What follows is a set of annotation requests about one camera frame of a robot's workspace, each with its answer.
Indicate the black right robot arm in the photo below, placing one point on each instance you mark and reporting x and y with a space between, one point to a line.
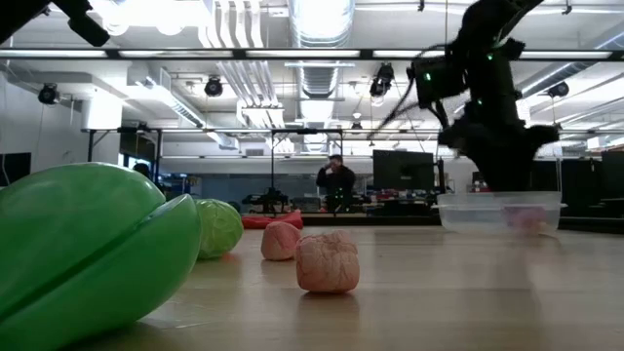
492 24

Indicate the red cloth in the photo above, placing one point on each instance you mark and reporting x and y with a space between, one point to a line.
273 222

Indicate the person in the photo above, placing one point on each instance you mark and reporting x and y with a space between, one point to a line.
336 178
142 170

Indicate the magenta toy onion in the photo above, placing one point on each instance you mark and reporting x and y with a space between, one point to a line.
525 218

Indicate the blocky pink veined toy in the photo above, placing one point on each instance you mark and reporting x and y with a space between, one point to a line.
326 263

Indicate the black ceiling spotlight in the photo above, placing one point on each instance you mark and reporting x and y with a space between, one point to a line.
382 80
213 87
558 89
49 94

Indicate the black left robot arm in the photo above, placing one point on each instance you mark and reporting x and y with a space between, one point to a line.
12 14

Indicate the clear plastic tupperware container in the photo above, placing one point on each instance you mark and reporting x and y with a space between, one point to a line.
468 219

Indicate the light green toy cabbage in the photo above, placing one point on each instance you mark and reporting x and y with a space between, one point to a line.
219 229

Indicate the round pink veined toy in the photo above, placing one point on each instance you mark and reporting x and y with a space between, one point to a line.
279 241

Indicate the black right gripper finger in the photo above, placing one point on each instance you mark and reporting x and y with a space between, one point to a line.
480 151
517 156

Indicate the silver ceiling air duct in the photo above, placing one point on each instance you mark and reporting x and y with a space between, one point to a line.
319 49

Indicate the black aluminium rig frame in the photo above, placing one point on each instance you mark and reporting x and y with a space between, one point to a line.
390 220

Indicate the black background workstation frame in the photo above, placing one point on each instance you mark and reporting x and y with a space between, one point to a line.
139 146

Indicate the green toy bell pepper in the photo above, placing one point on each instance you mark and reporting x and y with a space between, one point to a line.
73 234

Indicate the black partition panels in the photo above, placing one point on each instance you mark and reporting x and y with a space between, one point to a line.
580 187

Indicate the black computer monitor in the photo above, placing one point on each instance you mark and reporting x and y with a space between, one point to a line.
402 170
14 169

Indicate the overhead beam with light strips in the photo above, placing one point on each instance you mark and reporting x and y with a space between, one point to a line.
365 53

